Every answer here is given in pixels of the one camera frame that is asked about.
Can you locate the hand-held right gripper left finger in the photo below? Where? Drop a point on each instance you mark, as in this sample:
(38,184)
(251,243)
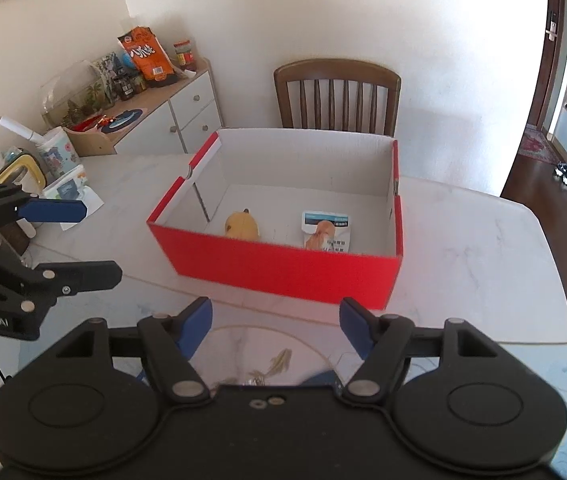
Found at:
(197,321)

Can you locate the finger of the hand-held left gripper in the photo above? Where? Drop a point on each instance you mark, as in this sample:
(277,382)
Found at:
(91,276)
(56,211)

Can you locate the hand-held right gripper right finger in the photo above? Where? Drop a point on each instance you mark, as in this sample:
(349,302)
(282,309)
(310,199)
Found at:
(354,324)

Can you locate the red cardboard box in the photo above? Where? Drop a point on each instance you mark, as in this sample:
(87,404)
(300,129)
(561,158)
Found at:
(263,266)

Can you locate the marble desktop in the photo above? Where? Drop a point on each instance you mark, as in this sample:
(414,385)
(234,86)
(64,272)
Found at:
(463,260)

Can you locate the white tissue pack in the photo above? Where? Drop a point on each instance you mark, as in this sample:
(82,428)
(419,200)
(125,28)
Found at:
(66,187)

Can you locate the white paper sheet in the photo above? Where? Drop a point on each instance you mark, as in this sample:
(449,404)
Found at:
(94,204)

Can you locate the white floral canister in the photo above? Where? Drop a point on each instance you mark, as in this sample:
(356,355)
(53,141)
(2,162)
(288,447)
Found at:
(59,152)

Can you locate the wooden tray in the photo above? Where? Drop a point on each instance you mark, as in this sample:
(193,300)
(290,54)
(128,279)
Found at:
(91,142)

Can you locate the white paper roll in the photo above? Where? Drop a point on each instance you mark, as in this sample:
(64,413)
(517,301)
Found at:
(16,127)

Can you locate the white blue snack packet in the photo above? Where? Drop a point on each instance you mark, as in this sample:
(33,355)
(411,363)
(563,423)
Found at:
(327,232)

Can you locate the yellow round fruit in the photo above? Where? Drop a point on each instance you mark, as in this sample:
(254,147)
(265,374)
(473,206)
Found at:
(241,225)

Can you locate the blue oval dish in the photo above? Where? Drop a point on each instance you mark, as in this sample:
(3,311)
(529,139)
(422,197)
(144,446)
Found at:
(123,120)

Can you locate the glass fish bowl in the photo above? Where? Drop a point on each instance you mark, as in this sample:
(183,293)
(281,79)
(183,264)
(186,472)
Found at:
(71,92)

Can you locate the dark glass jar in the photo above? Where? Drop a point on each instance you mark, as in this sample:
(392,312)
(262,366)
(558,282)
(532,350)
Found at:
(123,85)

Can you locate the white sideboard cabinet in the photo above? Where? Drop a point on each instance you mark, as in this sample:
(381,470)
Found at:
(191,105)

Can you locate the orange snack bag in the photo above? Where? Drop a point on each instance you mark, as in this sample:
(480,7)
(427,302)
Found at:
(147,55)

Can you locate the red lid jar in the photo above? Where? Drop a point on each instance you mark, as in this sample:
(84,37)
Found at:
(184,56)

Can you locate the dark wooden chair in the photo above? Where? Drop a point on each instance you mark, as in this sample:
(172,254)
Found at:
(336,71)

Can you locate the patterned floor rug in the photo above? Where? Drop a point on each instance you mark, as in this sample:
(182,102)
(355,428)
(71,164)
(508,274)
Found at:
(538,147)

